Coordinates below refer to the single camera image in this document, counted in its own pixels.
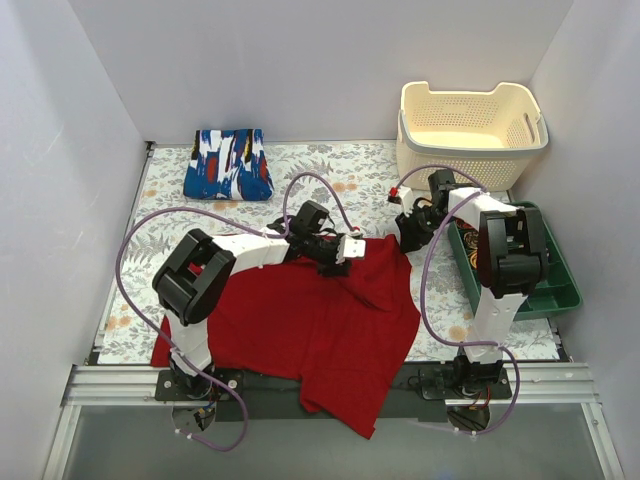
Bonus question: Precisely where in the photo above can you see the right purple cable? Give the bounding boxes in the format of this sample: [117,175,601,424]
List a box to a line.
[394,164,522,436]

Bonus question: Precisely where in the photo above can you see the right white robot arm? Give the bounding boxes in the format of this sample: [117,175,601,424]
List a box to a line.
[388,165,549,398]

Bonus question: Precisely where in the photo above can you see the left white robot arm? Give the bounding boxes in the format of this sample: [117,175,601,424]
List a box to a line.
[152,201,366,400]

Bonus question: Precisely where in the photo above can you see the aluminium rail frame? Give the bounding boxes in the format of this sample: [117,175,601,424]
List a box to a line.
[63,362,600,406]

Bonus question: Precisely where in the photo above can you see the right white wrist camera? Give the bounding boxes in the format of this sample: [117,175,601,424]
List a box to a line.
[388,186,425,216]

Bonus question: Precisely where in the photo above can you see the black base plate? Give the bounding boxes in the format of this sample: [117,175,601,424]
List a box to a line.
[154,362,515,422]

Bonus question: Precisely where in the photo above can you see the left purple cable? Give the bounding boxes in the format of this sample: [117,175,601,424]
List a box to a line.
[115,172,364,452]

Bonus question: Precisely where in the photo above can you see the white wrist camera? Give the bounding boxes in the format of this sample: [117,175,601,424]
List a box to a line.
[336,235,366,264]
[388,186,425,216]

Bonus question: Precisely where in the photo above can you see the red garment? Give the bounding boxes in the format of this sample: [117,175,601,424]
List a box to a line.
[150,233,422,440]

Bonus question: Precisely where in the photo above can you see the purple cable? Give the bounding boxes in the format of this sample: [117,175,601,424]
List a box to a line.
[394,164,522,436]
[115,172,364,452]

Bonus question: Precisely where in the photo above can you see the cream plastic laundry basket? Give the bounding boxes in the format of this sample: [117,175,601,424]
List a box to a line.
[396,81,549,191]

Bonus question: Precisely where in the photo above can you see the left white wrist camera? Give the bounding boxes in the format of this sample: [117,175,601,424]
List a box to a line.
[336,235,366,264]

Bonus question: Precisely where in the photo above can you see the green compartment tray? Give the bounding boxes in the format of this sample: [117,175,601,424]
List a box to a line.
[448,202,582,321]

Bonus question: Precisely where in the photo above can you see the floral table mat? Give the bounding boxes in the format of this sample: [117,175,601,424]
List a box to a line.
[94,141,560,365]

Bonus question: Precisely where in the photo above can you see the blue patterned trousers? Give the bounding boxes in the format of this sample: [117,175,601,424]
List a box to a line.
[183,129,274,201]

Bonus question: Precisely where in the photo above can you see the dark brown rolled belt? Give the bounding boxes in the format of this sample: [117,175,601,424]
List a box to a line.
[461,229,479,270]

